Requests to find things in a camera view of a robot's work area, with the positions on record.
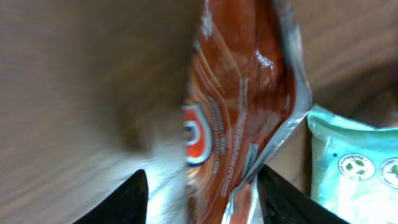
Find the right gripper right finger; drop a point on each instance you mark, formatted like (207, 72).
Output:
(283, 203)

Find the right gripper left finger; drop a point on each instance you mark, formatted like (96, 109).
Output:
(126, 205)

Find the mint green snack packet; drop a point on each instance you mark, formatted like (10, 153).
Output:
(354, 168)

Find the red orange snack bar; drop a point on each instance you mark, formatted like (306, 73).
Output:
(247, 91)

